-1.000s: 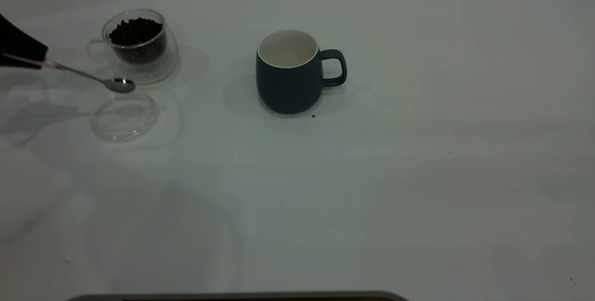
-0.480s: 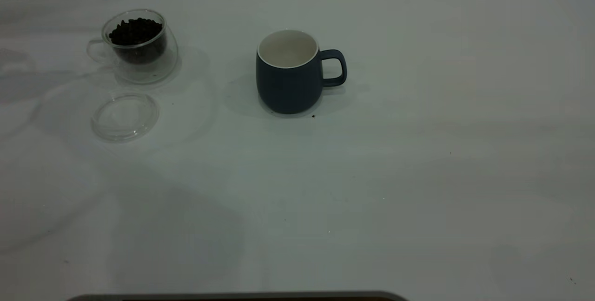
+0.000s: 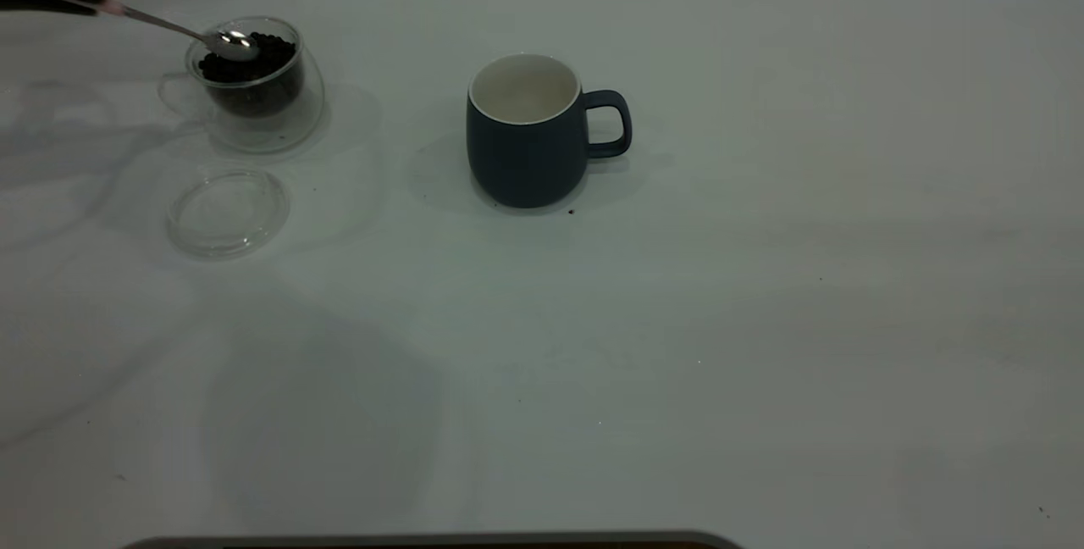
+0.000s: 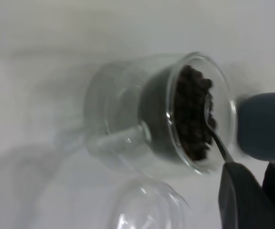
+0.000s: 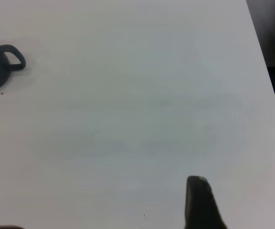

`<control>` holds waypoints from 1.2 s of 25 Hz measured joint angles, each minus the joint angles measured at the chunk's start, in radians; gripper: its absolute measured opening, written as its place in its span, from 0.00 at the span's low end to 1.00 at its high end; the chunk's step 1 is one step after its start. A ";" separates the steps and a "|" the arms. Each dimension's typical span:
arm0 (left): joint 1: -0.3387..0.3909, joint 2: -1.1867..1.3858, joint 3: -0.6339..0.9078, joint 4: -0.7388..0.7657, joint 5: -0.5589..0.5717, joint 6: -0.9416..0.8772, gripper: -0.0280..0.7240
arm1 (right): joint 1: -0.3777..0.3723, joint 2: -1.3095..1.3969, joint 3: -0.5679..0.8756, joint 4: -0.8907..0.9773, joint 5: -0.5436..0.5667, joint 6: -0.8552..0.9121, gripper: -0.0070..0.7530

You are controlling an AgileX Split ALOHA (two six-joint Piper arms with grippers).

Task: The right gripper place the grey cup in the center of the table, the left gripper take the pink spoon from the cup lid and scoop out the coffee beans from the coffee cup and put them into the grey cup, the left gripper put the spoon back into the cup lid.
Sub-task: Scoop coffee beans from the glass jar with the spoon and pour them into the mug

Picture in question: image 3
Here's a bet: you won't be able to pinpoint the clear glass lid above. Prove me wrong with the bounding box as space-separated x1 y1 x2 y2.
166 167 292 261

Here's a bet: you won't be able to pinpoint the pink handled metal spoon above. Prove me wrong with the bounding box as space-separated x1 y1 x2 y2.
24 0 261 64

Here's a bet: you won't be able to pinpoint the clear double wall glass cup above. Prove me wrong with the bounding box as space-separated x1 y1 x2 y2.
158 15 326 154

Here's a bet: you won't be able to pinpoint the dark blue grey ceramic mug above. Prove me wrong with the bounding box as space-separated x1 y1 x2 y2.
465 53 633 209

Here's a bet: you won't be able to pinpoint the dark coffee beans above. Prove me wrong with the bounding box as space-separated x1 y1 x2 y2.
198 32 304 118

